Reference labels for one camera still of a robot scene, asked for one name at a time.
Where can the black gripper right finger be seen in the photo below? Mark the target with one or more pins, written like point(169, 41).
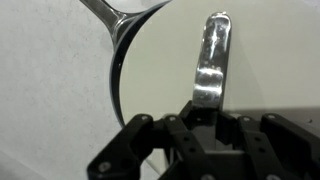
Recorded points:
point(275, 147)

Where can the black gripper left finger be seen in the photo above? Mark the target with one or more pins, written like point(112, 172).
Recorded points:
point(122, 157)

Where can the cream pot lid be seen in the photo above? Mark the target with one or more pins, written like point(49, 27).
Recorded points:
point(274, 59)

